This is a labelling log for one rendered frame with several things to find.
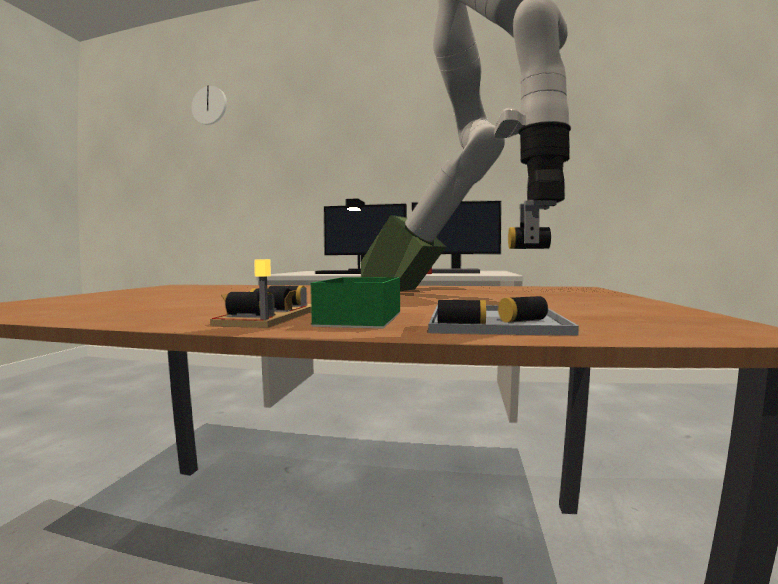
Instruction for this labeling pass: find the tan circuit board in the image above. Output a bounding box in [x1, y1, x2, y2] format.
[210, 260, 311, 328]

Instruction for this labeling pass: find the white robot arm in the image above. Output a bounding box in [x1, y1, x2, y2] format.
[405, 0, 568, 242]

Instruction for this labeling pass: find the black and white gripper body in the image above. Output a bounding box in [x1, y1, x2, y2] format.
[494, 90, 571, 203]

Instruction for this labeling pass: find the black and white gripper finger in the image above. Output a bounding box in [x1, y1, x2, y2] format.
[524, 200, 557, 244]
[519, 204, 550, 227]

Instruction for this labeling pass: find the black battery with yellow end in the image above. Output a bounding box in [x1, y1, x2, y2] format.
[498, 296, 548, 322]
[269, 286, 305, 305]
[437, 300, 486, 324]
[250, 288, 291, 310]
[225, 292, 260, 316]
[508, 227, 551, 249]

